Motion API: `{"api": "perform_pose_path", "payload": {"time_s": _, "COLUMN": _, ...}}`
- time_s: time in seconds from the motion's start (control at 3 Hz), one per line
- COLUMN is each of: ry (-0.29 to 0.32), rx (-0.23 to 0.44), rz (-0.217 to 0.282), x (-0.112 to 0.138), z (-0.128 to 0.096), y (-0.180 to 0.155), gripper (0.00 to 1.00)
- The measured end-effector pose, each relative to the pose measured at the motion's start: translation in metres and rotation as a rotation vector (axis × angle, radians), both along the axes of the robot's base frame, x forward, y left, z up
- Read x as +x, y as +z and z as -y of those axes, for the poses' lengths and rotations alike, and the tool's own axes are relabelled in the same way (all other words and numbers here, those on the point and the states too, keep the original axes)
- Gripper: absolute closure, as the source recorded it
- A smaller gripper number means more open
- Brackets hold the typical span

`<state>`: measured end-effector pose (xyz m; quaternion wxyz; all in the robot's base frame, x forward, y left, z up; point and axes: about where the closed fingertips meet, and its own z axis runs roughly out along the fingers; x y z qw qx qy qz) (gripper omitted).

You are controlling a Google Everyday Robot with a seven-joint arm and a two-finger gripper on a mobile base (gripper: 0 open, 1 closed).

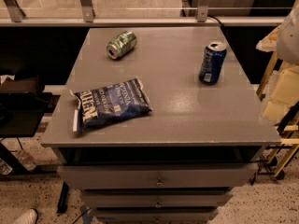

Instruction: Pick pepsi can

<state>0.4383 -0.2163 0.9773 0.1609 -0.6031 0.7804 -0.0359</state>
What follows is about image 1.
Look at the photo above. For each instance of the middle grey drawer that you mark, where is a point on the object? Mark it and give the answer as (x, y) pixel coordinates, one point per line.
(157, 199)

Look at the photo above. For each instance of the blue pepsi can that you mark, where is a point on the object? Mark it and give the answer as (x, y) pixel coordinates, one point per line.
(214, 55)

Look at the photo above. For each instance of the grey drawer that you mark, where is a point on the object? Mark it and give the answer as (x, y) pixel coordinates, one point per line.
(173, 176)
(157, 199)
(155, 215)

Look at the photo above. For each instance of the grey metal railing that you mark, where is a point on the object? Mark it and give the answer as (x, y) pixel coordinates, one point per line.
(86, 15)

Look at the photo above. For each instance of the black side table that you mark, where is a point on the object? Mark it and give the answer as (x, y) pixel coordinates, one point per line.
(23, 104)

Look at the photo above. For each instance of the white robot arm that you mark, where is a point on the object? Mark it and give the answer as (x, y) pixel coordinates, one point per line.
(288, 38)

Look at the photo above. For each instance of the clear plastic bottle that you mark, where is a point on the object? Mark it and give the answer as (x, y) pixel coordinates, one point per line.
(26, 160)

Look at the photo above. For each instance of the green soda can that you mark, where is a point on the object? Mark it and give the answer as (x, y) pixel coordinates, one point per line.
(121, 44)

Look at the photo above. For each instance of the blue chip bag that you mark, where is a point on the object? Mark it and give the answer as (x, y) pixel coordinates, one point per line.
(106, 105)

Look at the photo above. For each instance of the white shoe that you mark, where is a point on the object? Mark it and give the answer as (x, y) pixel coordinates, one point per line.
(28, 217)

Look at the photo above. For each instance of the bottom grey drawer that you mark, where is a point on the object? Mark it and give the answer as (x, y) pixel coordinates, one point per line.
(155, 215)

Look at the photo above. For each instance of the top grey drawer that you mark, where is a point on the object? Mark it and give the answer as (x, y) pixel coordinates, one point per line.
(173, 176)

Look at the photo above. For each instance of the grey drawer cabinet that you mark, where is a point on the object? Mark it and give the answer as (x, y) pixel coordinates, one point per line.
(190, 122)

